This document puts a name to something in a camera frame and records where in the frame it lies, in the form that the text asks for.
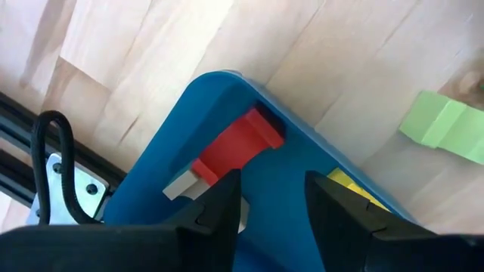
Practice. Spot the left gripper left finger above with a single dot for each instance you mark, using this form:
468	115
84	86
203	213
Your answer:
189	245

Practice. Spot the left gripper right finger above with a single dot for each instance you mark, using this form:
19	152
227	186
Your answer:
359	242

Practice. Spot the grey wooden arch block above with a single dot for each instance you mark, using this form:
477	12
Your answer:
181	187

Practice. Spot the yellow arch block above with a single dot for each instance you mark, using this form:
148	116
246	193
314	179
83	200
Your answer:
351	183

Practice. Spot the red arch block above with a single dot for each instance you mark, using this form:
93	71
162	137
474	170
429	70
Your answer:
234	147

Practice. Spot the teal plastic bin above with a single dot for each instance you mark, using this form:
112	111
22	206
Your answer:
280	158

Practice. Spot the light green arch block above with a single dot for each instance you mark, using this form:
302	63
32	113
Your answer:
446	124

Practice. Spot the silver corner bracket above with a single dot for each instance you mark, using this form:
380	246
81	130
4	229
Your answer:
81	177

